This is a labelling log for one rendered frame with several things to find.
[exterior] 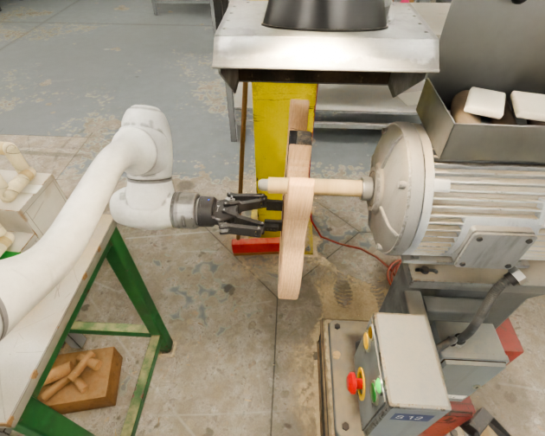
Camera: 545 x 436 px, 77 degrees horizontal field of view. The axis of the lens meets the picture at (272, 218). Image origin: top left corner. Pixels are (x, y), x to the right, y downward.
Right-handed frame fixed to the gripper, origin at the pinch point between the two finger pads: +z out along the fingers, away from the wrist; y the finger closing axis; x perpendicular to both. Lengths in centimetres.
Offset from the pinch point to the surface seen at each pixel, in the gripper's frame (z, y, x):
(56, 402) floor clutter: -90, 11, -99
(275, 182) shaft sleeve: -1.6, 9.7, 16.6
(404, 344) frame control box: 21.9, 32.8, 0.5
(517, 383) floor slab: 115, -12, -106
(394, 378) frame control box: 19.0, 38.4, -0.1
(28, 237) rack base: -65, 4, -8
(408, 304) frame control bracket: 27.8, 19.5, -6.3
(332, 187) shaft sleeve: 9.3, 10.1, 16.4
